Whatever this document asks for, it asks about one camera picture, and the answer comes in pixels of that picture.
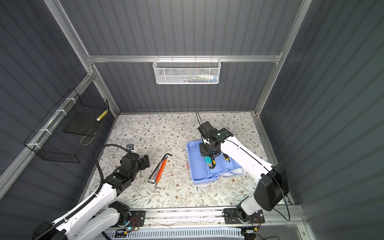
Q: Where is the teal handled tool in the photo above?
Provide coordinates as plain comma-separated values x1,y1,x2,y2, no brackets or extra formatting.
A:
205,157,211,167

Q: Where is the yellow black utility knife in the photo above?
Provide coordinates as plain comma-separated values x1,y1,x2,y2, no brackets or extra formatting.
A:
210,157,216,169

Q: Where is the large black hex key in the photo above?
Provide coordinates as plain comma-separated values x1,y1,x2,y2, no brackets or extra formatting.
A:
148,153,172,184

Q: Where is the white blue tool box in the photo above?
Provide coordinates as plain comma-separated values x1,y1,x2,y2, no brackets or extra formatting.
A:
187,140,246,185

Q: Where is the orange handled tool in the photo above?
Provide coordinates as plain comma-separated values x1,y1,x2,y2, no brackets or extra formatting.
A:
156,158,168,184

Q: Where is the black yellow screwdriver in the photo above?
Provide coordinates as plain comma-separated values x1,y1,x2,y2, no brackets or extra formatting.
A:
223,154,231,163

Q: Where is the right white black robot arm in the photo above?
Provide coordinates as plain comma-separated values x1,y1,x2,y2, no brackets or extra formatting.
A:
196,112,289,223

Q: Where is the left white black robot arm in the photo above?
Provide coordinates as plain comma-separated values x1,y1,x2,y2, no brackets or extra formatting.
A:
32,148,150,240

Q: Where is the yellow tag in cage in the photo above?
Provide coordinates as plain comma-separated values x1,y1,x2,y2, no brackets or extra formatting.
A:
96,110,109,122

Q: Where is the black foam pad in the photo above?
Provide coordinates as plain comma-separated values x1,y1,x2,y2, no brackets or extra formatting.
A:
63,113,101,137

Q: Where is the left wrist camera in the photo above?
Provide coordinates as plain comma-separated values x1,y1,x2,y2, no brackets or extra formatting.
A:
126,144,135,151

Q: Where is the white wire mesh basket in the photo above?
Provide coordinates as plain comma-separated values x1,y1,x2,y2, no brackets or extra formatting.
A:
153,59,222,85

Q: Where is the black wire cage basket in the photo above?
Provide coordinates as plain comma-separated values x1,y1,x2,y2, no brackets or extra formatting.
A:
24,91,110,164

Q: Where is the white vented cable duct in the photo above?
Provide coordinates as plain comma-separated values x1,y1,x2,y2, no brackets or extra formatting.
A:
105,227,245,240

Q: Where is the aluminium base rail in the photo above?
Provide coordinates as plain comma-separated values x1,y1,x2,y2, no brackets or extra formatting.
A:
131,205,307,229

